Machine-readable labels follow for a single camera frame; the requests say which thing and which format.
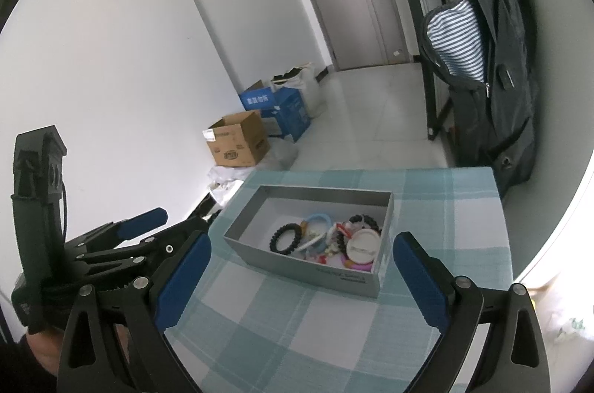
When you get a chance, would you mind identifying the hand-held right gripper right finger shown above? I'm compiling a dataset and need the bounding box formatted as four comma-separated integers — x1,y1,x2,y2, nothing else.
392,230,553,393

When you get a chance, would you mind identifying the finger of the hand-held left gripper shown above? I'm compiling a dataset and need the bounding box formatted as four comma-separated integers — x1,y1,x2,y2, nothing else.
65,207,169,255
76,217,210,283

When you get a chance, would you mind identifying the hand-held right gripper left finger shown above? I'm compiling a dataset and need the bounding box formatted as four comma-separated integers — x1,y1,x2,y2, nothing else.
56,230,213,393

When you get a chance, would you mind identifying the white round jewelry case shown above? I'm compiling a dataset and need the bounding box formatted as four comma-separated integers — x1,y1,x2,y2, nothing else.
345,228,384,267

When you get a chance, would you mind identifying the grey cardboard box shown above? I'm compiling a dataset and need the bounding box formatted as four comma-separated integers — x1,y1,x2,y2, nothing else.
223,184,395,300

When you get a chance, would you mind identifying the black spiral hair tie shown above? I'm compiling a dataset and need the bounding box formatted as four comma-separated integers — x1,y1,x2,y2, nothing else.
270,223,305,255

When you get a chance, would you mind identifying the person's left forearm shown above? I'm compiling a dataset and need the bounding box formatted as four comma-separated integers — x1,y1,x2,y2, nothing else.
0,330,61,393

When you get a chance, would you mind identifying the person's left hand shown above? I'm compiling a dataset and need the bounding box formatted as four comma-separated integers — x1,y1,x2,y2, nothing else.
25,322,131,385

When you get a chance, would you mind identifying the pink bangle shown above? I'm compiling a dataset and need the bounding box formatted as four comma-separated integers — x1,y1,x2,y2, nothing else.
340,256,375,274

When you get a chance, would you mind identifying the white plastic wrap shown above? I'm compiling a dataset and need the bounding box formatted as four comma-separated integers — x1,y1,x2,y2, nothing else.
206,166,252,209

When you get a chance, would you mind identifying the teal checked tablecloth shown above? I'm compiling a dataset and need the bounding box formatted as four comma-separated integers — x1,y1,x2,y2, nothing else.
163,167,517,393

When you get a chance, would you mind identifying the white bangle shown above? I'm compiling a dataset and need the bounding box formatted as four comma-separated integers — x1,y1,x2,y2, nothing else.
297,230,333,253

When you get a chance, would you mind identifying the light blue bangle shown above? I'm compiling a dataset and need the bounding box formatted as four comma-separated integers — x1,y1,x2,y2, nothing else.
301,212,333,232

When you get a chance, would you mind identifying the brown cardboard box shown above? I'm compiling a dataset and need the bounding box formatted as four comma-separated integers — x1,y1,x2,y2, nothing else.
202,110,272,168

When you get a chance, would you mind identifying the blue cardboard box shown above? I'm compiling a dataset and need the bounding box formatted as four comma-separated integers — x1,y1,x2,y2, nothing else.
238,79,280,112
264,88,313,144

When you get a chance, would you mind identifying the black metal rack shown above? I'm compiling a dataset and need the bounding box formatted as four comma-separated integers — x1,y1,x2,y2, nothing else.
379,0,466,141

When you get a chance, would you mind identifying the white woven bag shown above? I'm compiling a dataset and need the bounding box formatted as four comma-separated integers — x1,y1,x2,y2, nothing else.
270,62,326,119

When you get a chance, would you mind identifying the dark backpack striped lining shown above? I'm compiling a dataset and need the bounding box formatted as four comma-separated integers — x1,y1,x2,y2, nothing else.
420,0,542,200

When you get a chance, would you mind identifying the black cable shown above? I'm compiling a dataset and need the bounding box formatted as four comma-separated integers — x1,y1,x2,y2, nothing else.
59,183,71,237

